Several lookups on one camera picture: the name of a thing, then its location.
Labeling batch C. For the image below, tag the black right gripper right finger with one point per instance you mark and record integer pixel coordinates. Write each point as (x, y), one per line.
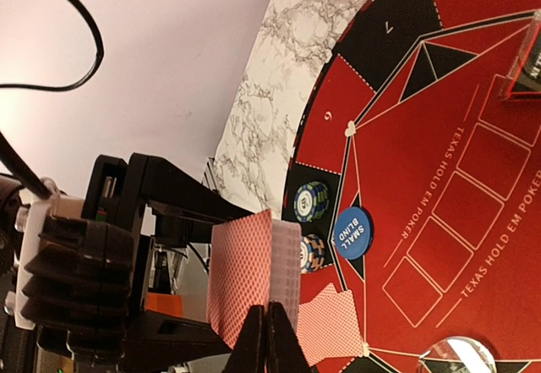
(284, 353)

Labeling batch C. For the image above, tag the dealt red card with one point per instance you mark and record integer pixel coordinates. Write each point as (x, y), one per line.
(325, 333)
(325, 305)

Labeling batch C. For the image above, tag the black triangular all-in marker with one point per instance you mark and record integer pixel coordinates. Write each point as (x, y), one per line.
(523, 80)

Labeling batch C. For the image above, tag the red playing card deck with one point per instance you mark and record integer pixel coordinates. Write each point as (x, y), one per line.
(254, 260)

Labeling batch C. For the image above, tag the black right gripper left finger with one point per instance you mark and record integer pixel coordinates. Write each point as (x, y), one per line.
(248, 354)

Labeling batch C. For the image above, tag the clear round dealer button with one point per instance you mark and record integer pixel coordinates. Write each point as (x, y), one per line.
(456, 355)

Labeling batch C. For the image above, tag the blue small blind button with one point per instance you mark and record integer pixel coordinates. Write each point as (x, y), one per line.
(353, 232)

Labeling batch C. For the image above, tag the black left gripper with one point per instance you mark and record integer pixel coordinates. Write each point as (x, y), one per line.
(84, 265)

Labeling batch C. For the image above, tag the round red black poker mat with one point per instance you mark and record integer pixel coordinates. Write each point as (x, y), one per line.
(406, 121)

